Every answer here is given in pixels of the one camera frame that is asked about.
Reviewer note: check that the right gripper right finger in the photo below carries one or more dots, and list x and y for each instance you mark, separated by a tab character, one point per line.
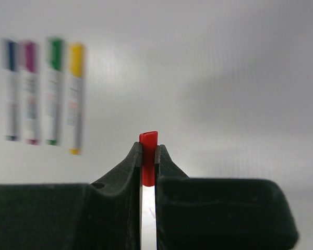
219	213

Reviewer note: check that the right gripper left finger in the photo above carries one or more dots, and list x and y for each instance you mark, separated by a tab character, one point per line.
105	214

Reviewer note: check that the red pen cap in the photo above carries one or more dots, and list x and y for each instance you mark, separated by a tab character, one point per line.
149	142

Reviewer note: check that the blue pen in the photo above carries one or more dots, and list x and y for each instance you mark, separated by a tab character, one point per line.
12	107

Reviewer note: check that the yellow pen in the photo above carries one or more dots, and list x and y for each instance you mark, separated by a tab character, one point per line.
75	114

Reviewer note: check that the green pen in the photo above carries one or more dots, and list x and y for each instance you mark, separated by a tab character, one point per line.
53	99

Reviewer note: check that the purple pen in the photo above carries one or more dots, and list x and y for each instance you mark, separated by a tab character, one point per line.
30	97

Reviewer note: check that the yellow pen cap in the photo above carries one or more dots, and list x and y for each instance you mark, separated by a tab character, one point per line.
76	59

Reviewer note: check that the green pen cap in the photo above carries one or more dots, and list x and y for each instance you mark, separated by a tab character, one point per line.
55	52

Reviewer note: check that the purple pen cap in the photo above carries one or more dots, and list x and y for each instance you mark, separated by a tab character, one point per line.
29	51

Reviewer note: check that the blue pen cap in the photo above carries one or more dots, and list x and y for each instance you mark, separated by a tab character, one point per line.
10	55

